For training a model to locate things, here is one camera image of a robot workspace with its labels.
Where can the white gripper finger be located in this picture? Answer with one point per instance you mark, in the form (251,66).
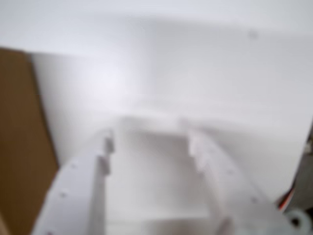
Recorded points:
(78,191)
(232,191)

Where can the brown cardboard box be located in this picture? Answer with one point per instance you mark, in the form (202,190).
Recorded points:
(19,122)

